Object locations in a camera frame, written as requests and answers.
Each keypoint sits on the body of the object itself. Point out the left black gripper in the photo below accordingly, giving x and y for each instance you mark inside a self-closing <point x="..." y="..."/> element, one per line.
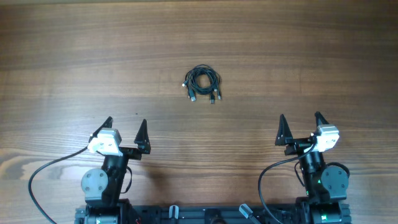
<point x="142" y="145"/>

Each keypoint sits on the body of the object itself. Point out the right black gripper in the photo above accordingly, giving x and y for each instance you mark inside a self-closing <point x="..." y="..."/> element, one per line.
<point x="285" y="133"/>

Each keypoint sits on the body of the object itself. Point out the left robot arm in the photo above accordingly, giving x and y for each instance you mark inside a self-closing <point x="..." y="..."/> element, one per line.
<point x="103" y="186"/>

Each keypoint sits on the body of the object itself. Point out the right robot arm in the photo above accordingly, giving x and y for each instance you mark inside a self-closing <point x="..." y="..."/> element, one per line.
<point x="325" y="183"/>

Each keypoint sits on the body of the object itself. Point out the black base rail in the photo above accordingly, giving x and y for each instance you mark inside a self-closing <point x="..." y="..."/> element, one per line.
<point x="285" y="213"/>

